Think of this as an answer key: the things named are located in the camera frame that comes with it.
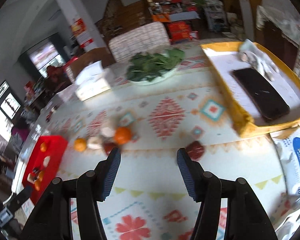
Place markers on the beige sugarcane chunk back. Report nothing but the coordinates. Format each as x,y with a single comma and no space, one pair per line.
108,132

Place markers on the red shallow box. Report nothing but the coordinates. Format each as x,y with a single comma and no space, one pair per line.
56,146

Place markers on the brown chair back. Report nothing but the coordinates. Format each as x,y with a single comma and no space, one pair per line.
78,63

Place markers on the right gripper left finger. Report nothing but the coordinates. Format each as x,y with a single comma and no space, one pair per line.
51,216

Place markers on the beige sugarcane chunk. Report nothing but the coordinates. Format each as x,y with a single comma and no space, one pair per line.
108,132
46,161
94,143

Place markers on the black smartphone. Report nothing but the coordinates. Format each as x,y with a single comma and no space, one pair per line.
269,103

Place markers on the beige sugarcane chunk front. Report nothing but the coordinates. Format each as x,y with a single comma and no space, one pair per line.
94,143

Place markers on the large brown date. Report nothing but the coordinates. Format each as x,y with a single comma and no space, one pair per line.
195,150

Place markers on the wall calendar red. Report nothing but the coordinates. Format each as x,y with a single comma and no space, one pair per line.
81,33

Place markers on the red jujube fruit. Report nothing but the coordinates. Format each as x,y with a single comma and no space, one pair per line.
108,146

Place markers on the white tissue box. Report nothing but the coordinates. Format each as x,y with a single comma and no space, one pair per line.
93,80

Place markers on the grey cloth glove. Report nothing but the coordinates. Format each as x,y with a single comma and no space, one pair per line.
249,53

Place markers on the large orange mandarin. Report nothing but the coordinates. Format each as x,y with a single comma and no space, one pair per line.
37,185

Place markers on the green spinach leaves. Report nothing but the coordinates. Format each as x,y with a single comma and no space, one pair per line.
148,67

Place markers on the small orange mandarin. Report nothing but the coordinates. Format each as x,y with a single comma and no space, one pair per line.
80,144

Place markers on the cleaning wipes pack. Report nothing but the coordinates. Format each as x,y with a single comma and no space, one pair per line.
287,144

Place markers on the white patterned chair back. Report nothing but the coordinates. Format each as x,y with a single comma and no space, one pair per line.
139,40

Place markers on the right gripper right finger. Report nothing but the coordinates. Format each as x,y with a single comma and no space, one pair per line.
246,217

